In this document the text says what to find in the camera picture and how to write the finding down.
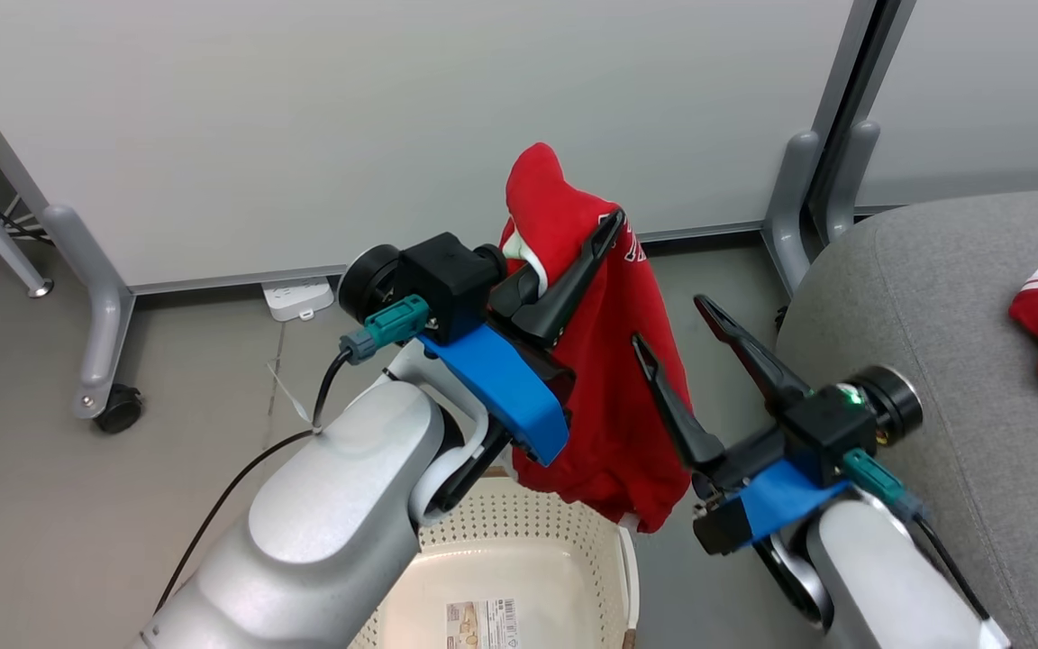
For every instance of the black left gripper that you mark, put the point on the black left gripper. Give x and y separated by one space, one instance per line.
447 284

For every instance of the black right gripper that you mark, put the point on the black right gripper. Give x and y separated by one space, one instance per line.
830 419

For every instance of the red hoodie with white print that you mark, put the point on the red hoodie with white print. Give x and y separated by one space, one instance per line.
614 388

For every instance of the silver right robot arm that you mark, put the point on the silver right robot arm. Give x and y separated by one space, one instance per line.
879 586

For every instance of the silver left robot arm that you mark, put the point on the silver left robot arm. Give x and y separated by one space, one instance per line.
330 514

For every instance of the grey fabric sofa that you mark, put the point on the grey fabric sofa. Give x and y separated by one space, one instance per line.
933 315

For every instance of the white plastic laundry basket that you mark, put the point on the white plastic laundry basket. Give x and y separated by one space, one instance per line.
528 559

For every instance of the white power strip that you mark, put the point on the white power strip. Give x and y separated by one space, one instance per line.
298 297

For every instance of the white zip tie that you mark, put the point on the white zip tie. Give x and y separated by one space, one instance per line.
289 392

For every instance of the paper label in basket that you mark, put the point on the paper label in basket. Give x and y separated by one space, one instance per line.
481 624

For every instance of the black caster wheel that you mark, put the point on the black caster wheel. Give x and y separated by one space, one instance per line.
120 410

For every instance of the grey partition foot with caster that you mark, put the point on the grey partition foot with caster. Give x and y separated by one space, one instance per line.
100 324

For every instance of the blue left camera mount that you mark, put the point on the blue left camera mount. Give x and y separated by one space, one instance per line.
505 388

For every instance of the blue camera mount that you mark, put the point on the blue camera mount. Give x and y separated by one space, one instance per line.
785 496
505 388

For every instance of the blue right camera mount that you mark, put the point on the blue right camera mount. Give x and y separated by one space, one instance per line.
785 496

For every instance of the white partition panel grey frame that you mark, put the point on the white partition panel grey frame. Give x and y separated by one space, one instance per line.
303 117
997 90

